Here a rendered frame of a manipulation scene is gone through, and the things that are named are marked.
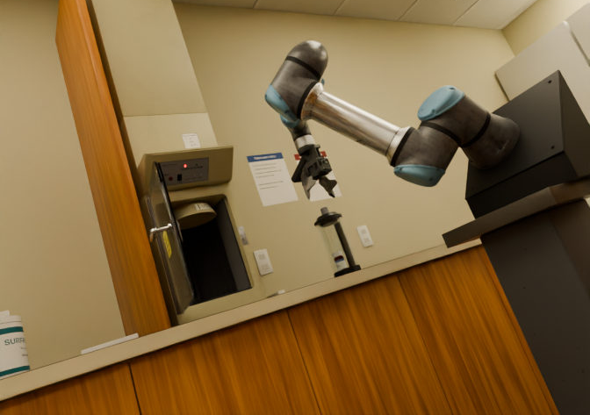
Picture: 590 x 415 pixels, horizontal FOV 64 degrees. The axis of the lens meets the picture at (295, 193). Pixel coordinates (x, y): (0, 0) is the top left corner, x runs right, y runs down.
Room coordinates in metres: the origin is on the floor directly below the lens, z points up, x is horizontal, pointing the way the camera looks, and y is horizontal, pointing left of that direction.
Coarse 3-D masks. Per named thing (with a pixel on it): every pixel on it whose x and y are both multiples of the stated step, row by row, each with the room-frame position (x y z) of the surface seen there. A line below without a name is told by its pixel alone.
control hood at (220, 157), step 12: (144, 156) 1.41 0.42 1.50; (156, 156) 1.43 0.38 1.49; (168, 156) 1.45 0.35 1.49; (180, 156) 1.48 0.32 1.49; (192, 156) 1.51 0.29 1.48; (204, 156) 1.53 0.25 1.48; (216, 156) 1.56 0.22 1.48; (228, 156) 1.59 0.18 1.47; (144, 168) 1.44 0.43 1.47; (216, 168) 1.59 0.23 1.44; (228, 168) 1.62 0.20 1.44; (144, 180) 1.46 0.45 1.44; (216, 180) 1.62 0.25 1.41; (228, 180) 1.65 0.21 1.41; (144, 192) 1.49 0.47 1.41
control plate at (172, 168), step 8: (184, 160) 1.50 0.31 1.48; (192, 160) 1.52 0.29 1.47; (200, 160) 1.53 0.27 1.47; (208, 160) 1.55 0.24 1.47; (168, 168) 1.48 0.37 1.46; (176, 168) 1.50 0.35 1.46; (184, 168) 1.52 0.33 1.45; (192, 168) 1.53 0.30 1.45; (200, 168) 1.55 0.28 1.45; (208, 168) 1.57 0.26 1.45; (168, 176) 1.49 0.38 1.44; (176, 176) 1.51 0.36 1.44; (184, 176) 1.53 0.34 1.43; (192, 176) 1.55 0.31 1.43; (200, 176) 1.57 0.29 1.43; (168, 184) 1.51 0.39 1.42
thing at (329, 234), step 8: (328, 216) 1.68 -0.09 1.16; (320, 224) 1.70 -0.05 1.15; (328, 224) 1.69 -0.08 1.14; (336, 224) 1.69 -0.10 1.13; (320, 232) 1.71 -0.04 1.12; (328, 232) 1.69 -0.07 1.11; (336, 232) 1.69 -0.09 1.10; (344, 232) 1.71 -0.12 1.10; (328, 240) 1.70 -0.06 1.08; (336, 240) 1.69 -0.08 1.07; (344, 240) 1.70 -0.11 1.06; (328, 248) 1.70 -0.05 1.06; (336, 248) 1.69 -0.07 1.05; (344, 248) 1.69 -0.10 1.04; (328, 256) 1.72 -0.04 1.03; (336, 256) 1.69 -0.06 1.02; (344, 256) 1.69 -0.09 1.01; (352, 256) 1.70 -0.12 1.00; (336, 264) 1.70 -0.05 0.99; (344, 264) 1.69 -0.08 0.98; (352, 264) 1.70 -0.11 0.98
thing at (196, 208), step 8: (176, 208) 1.62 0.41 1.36; (184, 208) 1.61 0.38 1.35; (192, 208) 1.61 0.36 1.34; (200, 208) 1.62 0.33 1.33; (208, 208) 1.65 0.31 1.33; (176, 216) 1.61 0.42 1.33; (184, 216) 1.59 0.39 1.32; (192, 216) 1.75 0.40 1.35; (200, 216) 1.75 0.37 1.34; (208, 216) 1.74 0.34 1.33; (184, 224) 1.74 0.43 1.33; (192, 224) 1.76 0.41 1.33; (200, 224) 1.76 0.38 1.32
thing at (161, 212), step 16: (160, 176) 1.21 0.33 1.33; (160, 192) 1.24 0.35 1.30; (160, 208) 1.31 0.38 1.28; (160, 224) 1.38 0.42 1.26; (160, 240) 1.47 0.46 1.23; (176, 240) 1.21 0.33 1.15; (176, 256) 1.26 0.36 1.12; (176, 272) 1.33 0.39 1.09; (176, 288) 1.40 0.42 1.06; (192, 288) 1.21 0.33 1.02
